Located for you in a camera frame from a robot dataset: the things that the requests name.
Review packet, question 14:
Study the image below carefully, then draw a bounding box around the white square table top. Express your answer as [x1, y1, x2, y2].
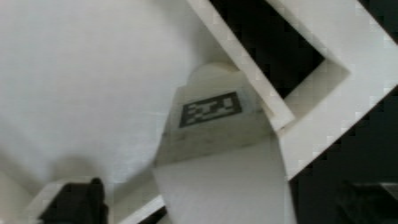
[0, 0, 298, 224]

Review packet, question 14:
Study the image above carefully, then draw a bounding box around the white U-shaped fence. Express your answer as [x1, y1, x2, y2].
[264, 0, 398, 183]

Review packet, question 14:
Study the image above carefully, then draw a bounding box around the white leg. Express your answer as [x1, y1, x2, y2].
[152, 63, 296, 224]

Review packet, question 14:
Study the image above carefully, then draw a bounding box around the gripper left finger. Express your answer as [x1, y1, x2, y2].
[23, 177, 108, 224]

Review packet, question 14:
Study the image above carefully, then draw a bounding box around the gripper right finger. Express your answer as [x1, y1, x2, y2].
[335, 182, 398, 224]

